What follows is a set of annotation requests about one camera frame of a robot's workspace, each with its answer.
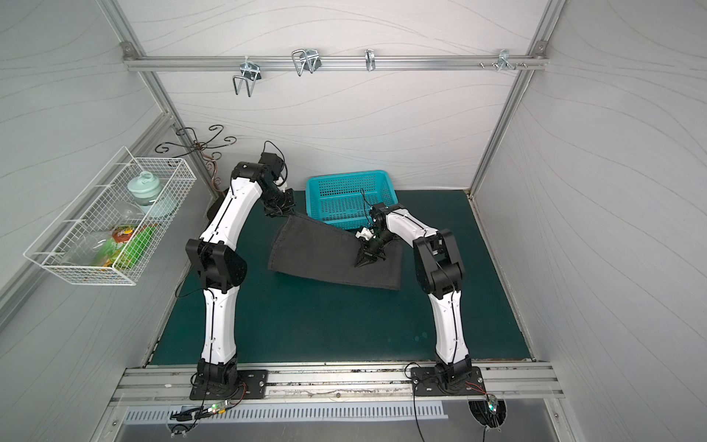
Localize ornate metal hook stand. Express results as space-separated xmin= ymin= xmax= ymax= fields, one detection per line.
xmin=154 ymin=123 xmax=238 ymax=194

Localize green snack packet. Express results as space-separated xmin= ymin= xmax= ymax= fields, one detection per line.
xmin=91 ymin=225 xmax=156 ymax=270

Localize dark grey long pants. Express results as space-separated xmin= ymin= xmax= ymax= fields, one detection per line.
xmin=268 ymin=214 xmax=403 ymax=291

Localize white wire wall basket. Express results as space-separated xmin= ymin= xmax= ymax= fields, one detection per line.
xmin=24 ymin=147 xmax=196 ymax=287

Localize teal plastic mesh basket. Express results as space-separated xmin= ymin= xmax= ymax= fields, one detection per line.
xmin=306 ymin=171 xmax=399 ymax=230

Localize metal bracket hook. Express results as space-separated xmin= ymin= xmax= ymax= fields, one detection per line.
xmin=479 ymin=49 xmax=528 ymax=72

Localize aluminium top rail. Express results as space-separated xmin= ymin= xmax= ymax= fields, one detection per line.
xmin=123 ymin=53 xmax=550 ymax=73

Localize small metal hook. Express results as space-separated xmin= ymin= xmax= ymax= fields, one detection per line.
xmin=365 ymin=49 xmax=376 ymax=72

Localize white vent strip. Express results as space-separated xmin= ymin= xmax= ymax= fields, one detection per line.
xmin=123 ymin=401 xmax=449 ymax=425

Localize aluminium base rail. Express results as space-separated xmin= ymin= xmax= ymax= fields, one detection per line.
xmin=110 ymin=361 xmax=564 ymax=406

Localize curved metal hook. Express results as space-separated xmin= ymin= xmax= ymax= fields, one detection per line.
xmin=291 ymin=49 xmax=322 ymax=77

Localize pale green lidded jar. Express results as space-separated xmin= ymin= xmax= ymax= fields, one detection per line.
xmin=127 ymin=171 xmax=176 ymax=217

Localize double metal hook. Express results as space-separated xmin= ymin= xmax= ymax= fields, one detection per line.
xmin=232 ymin=58 xmax=263 ymax=98

